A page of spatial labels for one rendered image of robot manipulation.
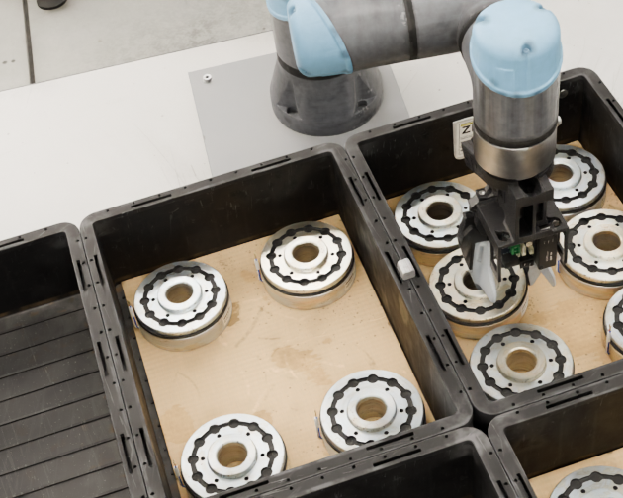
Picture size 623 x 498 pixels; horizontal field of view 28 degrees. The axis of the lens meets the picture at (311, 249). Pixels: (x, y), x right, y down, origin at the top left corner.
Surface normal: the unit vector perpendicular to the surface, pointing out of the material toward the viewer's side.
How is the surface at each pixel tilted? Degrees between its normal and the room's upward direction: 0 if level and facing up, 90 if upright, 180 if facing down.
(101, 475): 0
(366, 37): 65
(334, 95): 76
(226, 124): 3
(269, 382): 0
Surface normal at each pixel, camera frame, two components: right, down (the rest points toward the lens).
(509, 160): -0.19, 0.76
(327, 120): 0.04, 0.55
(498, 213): -0.11, -0.65
